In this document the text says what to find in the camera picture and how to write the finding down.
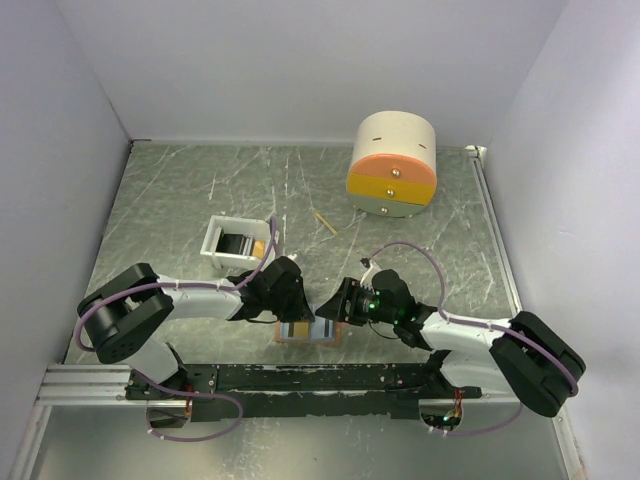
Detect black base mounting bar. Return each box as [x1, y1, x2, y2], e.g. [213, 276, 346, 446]
[124, 362, 484, 424]

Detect aluminium rail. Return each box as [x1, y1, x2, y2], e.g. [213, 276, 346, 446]
[34, 363, 151, 407]
[465, 145, 522, 315]

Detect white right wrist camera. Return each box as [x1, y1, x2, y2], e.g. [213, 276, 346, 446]
[360, 257, 381, 285]

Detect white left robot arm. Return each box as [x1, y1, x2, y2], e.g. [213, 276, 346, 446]
[73, 256, 314, 399]

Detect aluminium right side rail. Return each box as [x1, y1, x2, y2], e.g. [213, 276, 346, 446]
[465, 145, 522, 315]

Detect pink leather card holder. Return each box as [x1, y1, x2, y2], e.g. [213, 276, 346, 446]
[276, 318, 341, 346]

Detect small wooden stick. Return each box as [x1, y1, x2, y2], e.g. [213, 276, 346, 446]
[314, 211, 338, 236]

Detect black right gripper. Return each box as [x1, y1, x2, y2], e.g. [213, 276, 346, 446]
[315, 277, 397, 326]

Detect aluminium front rail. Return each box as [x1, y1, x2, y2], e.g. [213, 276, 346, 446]
[34, 363, 151, 407]

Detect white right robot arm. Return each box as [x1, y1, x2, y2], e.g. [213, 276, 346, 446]
[315, 269, 586, 417]

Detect gold striped card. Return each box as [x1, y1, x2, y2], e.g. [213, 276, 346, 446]
[280, 322, 312, 341]

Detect white card stack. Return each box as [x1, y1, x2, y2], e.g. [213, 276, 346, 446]
[238, 235, 253, 256]

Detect white card storage box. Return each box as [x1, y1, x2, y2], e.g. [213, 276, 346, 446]
[200, 215, 279, 271]

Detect gold card stack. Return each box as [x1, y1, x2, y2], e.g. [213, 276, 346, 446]
[251, 240, 266, 259]

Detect round white drawer cabinet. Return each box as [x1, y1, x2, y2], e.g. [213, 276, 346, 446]
[346, 111, 437, 218]

